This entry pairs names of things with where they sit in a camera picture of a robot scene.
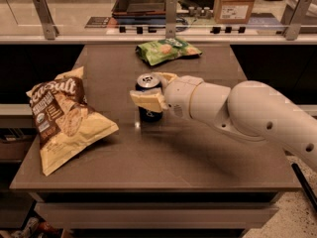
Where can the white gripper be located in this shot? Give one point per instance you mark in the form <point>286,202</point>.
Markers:
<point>177,95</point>

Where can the blue pepsi can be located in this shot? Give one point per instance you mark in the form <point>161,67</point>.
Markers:
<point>145,82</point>

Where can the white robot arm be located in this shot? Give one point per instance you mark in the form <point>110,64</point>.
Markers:
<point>250,111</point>

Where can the green chip bag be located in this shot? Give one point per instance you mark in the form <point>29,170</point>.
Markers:
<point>156,52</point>

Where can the brown sea salt chip bag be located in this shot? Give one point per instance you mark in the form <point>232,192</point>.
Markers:
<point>65,123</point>

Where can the dark open bin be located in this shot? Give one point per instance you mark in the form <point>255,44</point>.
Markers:
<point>138,7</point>

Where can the cardboard box with label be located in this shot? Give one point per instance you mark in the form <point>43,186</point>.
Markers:
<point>233,11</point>

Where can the black pole on floor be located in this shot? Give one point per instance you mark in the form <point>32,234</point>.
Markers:
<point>305,185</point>

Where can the middle metal glass bracket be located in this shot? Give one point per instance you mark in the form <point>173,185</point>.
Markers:
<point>170,18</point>

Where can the metal glass bracket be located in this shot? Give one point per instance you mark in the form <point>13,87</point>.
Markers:
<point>170,18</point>
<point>49,27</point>
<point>292,20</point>

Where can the left metal glass bracket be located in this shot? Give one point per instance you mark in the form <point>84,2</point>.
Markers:
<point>49,27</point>

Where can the right metal glass bracket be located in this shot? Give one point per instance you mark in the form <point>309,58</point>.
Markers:
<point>292,20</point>

